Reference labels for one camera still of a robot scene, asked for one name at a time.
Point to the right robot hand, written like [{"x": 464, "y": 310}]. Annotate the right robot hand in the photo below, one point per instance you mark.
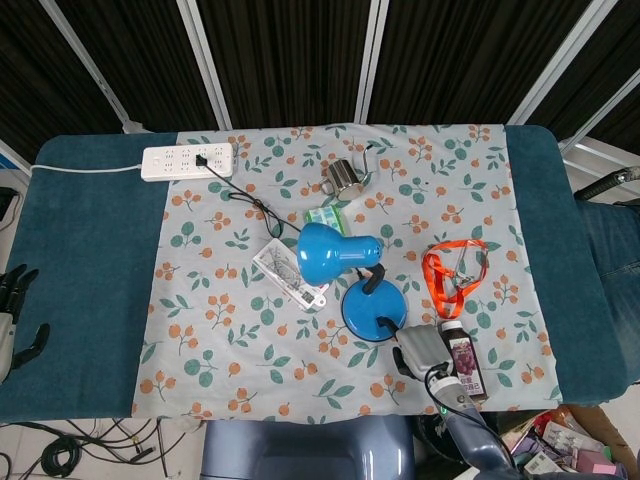
[{"x": 422, "y": 350}]

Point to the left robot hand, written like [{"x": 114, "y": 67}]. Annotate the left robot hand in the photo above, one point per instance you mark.
[{"x": 6, "y": 330}]

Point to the blue desk lamp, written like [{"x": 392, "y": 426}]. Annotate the blue desk lamp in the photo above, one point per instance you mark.
[{"x": 325, "y": 252}]

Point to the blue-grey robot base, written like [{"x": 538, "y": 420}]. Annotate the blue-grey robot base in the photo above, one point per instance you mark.
[{"x": 305, "y": 450}]

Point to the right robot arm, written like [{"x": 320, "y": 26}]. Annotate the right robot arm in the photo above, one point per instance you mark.
[{"x": 470, "y": 425}]

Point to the dark grape juice bottle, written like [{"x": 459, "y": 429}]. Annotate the dark grape juice bottle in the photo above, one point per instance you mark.
[{"x": 465, "y": 360}]

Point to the clear badge holder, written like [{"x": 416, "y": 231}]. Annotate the clear badge holder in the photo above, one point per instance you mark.
[{"x": 472, "y": 272}]

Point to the teal table cover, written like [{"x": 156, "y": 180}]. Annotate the teal table cover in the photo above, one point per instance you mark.
[{"x": 90, "y": 250}]

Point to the green tissue pack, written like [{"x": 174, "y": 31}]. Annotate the green tissue pack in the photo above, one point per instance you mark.
[{"x": 327, "y": 216}]

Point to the clear ruler set package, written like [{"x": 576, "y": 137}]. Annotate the clear ruler set package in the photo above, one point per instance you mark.
[{"x": 277, "y": 262}]

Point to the cardboard box of clutter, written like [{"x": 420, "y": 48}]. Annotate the cardboard box of clutter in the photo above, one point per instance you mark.
[{"x": 570, "y": 445}]

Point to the floral tablecloth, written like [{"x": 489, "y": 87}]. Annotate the floral tablecloth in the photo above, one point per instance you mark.
[{"x": 240, "y": 360}]

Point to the stainless steel cup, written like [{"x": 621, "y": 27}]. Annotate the stainless steel cup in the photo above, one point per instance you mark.
[{"x": 345, "y": 177}]

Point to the blue jeans leg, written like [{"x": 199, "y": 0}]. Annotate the blue jeans leg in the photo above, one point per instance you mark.
[{"x": 615, "y": 250}]

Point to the white power strip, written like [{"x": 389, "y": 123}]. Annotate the white power strip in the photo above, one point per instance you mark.
[{"x": 175, "y": 162}]

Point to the white frame post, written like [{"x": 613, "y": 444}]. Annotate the white frame post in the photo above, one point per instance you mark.
[
  {"x": 555, "y": 65},
  {"x": 369, "y": 60},
  {"x": 605, "y": 112},
  {"x": 207, "y": 65},
  {"x": 95, "y": 75}
]

